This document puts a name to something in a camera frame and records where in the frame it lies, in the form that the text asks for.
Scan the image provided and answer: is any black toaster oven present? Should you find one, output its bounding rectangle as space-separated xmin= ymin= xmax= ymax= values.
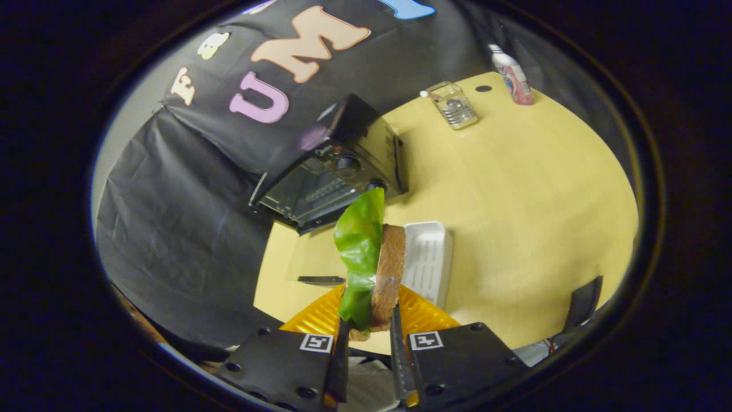
xmin=249 ymin=93 xmax=409 ymax=234

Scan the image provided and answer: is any bread and lettuce sandwich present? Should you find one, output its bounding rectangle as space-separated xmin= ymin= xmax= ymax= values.
xmin=333 ymin=187 xmax=407 ymax=342

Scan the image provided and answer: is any black flat panel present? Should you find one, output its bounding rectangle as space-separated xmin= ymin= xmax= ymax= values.
xmin=563 ymin=276 xmax=604 ymax=334

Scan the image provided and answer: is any pink label spray bottle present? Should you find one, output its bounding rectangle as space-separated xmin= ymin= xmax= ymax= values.
xmin=488 ymin=44 xmax=535 ymax=106

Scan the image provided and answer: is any white rectangular plate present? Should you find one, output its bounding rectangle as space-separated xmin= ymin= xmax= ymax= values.
xmin=400 ymin=221 xmax=453 ymax=310

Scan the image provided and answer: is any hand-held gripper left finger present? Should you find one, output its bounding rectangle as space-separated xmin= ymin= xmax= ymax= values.
xmin=214 ymin=283 xmax=351 ymax=412

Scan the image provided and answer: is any black backdrop cloth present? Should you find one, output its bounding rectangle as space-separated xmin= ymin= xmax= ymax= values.
xmin=94 ymin=0 xmax=498 ymax=355

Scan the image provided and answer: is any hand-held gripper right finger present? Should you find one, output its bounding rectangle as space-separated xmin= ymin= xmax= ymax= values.
xmin=389 ymin=284 xmax=530 ymax=410

